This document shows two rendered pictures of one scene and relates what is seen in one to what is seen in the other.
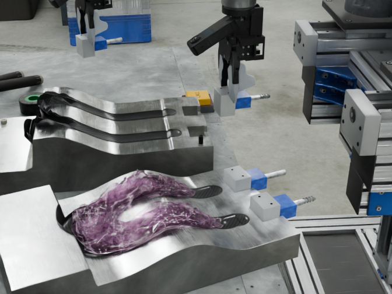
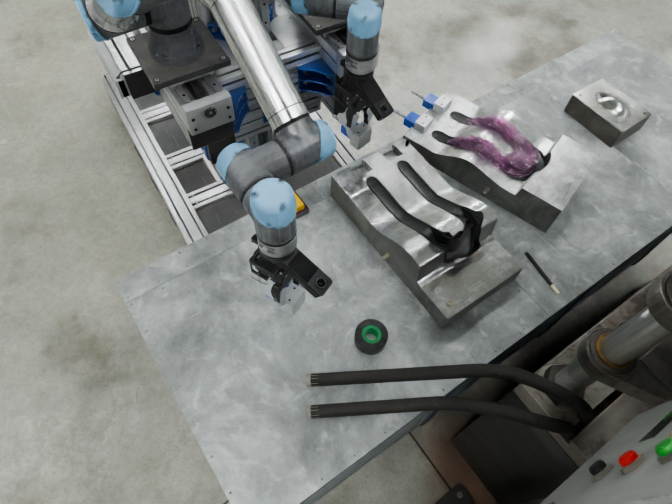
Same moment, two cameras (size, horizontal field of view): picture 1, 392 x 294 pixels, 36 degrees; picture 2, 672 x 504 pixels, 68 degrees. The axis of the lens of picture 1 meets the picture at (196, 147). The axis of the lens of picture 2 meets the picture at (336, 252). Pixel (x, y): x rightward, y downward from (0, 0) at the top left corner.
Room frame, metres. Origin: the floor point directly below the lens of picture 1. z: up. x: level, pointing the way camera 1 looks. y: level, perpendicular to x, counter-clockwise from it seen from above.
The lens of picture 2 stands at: (1.82, 0.78, 1.97)
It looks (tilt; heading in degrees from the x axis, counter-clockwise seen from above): 59 degrees down; 239
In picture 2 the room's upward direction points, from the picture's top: 5 degrees clockwise
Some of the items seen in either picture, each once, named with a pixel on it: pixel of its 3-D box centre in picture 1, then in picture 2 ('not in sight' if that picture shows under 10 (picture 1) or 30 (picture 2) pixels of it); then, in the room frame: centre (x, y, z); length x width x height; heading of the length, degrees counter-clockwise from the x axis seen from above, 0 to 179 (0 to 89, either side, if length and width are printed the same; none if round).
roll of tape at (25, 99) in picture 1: (34, 104); (371, 336); (1.50, 0.44, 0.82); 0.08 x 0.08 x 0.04
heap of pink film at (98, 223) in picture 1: (143, 206); (498, 141); (0.90, 0.09, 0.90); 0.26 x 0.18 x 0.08; 115
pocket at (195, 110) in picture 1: (192, 117); (359, 172); (1.31, 0.01, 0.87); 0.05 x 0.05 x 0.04; 8
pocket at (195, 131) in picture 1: (198, 138); (389, 156); (1.20, -0.01, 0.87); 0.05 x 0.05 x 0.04; 8
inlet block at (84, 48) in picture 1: (100, 42); (275, 289); (1.68, 0.27, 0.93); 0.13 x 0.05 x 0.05; 121
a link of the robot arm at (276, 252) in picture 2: not in sight; (276, 238); (1.67, 0.29, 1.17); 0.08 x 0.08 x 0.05
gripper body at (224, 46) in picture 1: (240, 32); (356, 84); (1.28, -0.10, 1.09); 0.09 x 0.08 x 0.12; 107
